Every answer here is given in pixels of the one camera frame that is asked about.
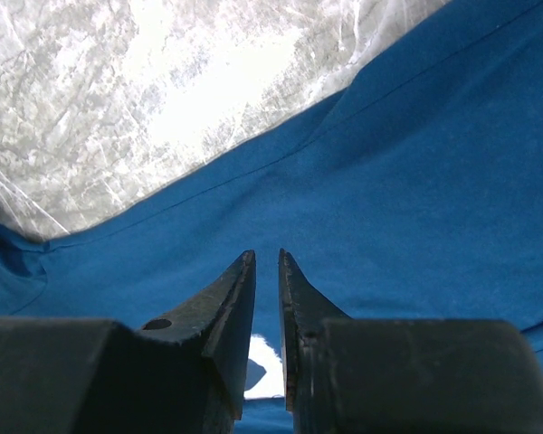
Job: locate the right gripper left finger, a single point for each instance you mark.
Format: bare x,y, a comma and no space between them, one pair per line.
182,372

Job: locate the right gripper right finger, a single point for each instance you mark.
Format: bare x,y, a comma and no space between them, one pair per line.
347,375

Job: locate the blue t shirt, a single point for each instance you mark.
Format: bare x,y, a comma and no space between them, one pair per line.
416,192

